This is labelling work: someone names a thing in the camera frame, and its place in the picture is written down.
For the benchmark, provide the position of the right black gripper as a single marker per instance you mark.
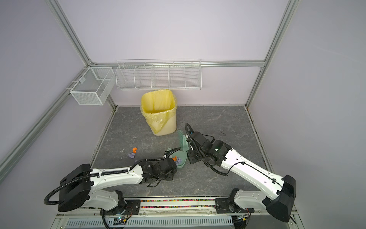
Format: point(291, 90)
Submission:
point(192, 159)

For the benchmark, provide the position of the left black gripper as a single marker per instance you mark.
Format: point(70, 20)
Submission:
point(170, 178)

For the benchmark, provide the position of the green plastic dustpan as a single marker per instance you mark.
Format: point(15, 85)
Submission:
point(180, 154)

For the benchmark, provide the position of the green hand brush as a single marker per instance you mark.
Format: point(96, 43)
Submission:
point(184, 145)

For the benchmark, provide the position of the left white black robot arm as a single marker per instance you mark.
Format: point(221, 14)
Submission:
point(88, 188)

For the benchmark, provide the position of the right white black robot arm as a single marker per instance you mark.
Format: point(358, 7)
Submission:
point(278, 192)

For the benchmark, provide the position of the orange purple scraps near bin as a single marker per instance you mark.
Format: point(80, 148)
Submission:
point(177, 160)

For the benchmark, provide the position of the orange purple scraps left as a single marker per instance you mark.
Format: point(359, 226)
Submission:
point(133, 153)

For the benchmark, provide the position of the yellow lined trash bin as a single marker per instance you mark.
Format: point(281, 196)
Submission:
point(159, 110)

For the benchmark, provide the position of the small white mesh basket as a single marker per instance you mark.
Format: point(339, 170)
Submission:
point(94, 86)

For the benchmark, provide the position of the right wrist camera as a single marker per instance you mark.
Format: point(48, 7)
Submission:
point(188, 142)

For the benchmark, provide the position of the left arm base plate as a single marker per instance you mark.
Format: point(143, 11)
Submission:
point(131, 207)

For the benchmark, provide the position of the aluminium front rail frame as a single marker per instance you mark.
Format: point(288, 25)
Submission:
point(169, 213)

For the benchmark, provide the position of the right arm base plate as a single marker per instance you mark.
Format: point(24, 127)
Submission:
point(224, 205)

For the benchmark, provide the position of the long white wire shelf basket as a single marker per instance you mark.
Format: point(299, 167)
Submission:
point(159, 74)

